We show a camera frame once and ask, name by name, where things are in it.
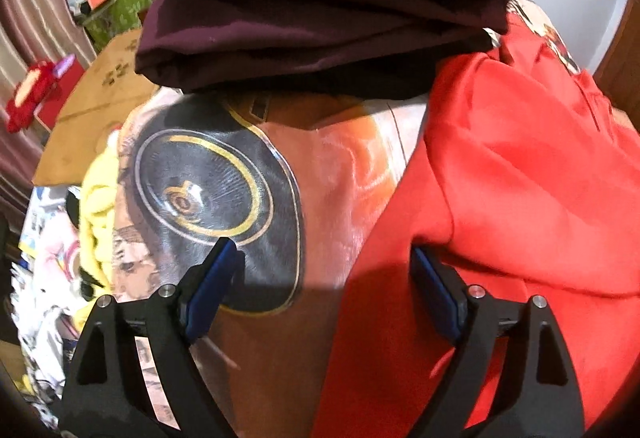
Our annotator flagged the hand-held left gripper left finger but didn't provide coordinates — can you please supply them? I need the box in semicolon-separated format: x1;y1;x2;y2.
57;237;246;438

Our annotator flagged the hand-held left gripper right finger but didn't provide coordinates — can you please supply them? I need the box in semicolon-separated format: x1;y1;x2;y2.
400;245;586;438

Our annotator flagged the red hoodie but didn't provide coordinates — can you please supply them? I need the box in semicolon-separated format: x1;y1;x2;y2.
310;10;640;438

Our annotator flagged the yellow cloth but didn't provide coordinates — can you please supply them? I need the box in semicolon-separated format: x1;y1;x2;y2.
75;128;126;313

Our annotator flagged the printed blanket with black disc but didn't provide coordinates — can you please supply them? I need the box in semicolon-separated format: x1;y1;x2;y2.
107;0;583;438

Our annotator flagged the white printed clutter pile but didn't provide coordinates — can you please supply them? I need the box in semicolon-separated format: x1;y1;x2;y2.
10;185;83;424

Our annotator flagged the brown cardboard box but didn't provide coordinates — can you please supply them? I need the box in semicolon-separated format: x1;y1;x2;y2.
32;28;161;186

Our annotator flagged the folded black garment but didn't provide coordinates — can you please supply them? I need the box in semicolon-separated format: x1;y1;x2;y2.
185;30;501;101

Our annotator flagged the red and yellow plush toy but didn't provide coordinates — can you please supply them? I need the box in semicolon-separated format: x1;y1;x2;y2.
5;60;61;133

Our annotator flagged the folded maroon garment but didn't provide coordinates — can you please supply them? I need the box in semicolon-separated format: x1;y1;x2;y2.
135;0;511;91

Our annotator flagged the green patterned box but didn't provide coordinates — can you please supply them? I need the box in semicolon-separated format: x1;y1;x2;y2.
82;0;166;53

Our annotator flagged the striped pink curtain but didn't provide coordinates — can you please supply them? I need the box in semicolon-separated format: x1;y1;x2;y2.
0;0;96;219

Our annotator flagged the brown wooden frame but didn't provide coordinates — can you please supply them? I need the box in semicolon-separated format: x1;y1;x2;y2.
592;0;640;133

